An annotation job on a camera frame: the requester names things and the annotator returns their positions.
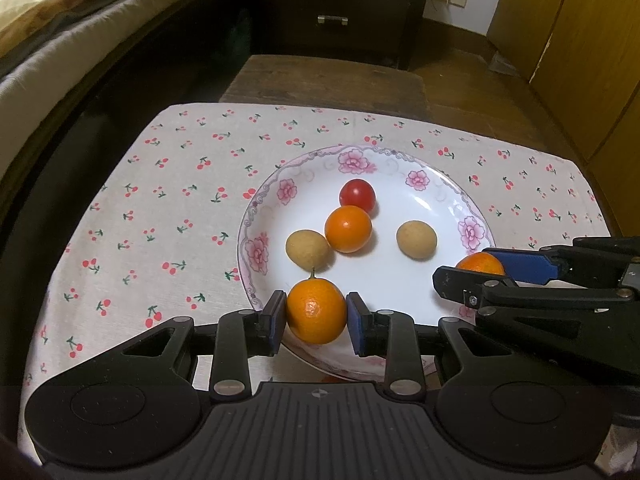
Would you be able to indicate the orange with stem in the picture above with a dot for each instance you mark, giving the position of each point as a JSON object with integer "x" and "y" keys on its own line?
{"x": 316, "y": 311}

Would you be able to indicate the tan longan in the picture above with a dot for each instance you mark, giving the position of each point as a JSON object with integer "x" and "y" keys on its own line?
{"x": 308, "y": 249}
{"x": 416, "y": 239}

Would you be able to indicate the cherry print tablecloth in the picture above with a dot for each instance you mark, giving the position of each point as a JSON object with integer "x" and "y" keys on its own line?
{"x": 161, "y": 237}

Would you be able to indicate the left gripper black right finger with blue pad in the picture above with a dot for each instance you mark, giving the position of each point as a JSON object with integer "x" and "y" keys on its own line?
{"x": 396, "y": 338}

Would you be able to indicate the large orange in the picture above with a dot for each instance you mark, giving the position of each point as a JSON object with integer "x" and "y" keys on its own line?
{"x": 348, "y": 229}

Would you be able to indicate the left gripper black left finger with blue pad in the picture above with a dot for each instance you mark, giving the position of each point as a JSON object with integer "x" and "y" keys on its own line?
{"x": 173, "y": 348}

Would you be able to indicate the dark wooden drawer cabinet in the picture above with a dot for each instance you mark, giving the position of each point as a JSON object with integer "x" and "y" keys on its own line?
{"x": 379, "y": 32}

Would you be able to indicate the small mandarin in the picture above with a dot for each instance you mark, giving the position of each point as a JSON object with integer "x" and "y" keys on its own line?
{"x": 482, "y": 262}

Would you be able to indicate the small red cherry tomato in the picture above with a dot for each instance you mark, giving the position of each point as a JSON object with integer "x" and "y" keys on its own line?
{"x": 358, "y": 193}

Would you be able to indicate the yellow wooden wardrobe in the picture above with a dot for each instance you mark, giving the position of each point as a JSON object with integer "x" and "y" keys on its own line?
{"x": 582, "y": 59}

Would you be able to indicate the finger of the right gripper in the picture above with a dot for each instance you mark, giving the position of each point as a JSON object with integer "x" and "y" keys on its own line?
{"x": 508, "y": 311}
{"x": 535, "y": 266}

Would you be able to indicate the white floral oval plate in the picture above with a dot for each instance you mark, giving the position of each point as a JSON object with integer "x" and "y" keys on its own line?
{"x": 302, "y": 193}

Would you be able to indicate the dark wooden bench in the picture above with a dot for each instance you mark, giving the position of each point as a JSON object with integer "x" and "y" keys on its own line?
{"x": 326, "y": 83}

